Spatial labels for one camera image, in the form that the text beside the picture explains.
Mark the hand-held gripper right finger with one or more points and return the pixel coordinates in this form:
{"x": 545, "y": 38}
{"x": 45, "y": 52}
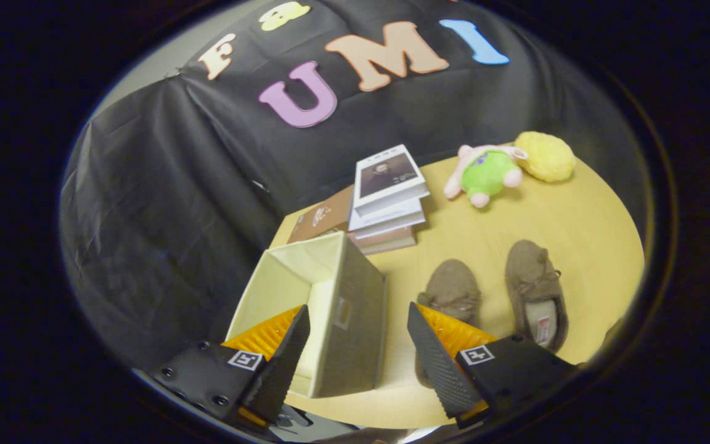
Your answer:
{"x": 438, "y": 364}

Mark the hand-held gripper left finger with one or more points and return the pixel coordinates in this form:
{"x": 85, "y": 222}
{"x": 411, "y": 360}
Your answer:
{"x": 284, "y": 364}

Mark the brown shoe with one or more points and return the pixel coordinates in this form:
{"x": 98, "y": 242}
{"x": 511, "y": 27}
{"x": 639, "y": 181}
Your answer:
{"x": 530, "y": 271}
{"x": 453, "y": 283}

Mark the grey fabric storage box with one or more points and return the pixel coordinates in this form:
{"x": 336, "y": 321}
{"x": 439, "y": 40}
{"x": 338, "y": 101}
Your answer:
{"x": 355, "y": 320}

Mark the brown spine book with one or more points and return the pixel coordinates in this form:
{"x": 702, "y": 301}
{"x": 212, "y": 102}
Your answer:
{"x": 392, "y": 242}

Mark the brown cover book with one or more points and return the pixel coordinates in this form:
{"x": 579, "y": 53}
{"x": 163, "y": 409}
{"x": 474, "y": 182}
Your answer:
{"x": 321, "y": 219}

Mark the plain white book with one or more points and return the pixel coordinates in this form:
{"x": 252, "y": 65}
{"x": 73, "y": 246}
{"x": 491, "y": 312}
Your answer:
{"x": 392, "y": 216}

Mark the black backdrop cloth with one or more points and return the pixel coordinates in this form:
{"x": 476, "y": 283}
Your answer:
{"x": 164, "y": 216}

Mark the pink green plush toy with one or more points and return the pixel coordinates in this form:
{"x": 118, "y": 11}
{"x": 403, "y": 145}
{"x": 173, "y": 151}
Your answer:
{"x": 487, "y": 176}

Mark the white portrait cover book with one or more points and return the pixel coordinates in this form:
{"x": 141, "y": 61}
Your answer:
{"x": 386, "y": 176}

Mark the yellow plush toy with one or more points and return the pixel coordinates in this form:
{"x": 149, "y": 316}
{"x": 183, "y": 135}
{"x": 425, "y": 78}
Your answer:
{"x": 546, "y": 157}

